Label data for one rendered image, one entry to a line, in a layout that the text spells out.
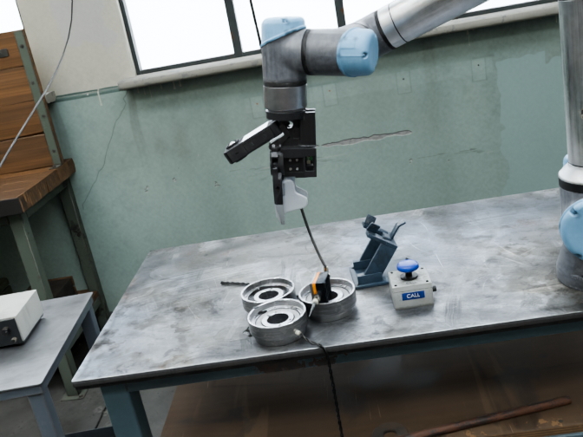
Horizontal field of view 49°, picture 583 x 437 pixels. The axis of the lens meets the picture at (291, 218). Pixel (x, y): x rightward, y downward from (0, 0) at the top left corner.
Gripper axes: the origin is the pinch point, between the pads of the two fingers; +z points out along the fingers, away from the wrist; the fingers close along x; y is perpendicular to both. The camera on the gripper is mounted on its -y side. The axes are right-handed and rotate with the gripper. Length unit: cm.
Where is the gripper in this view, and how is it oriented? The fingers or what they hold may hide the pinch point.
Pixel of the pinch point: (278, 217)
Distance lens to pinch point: 119.3
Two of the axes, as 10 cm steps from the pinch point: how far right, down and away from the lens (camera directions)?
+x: 0.4, -3.4, 9.4
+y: 10.0, -0.2, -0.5
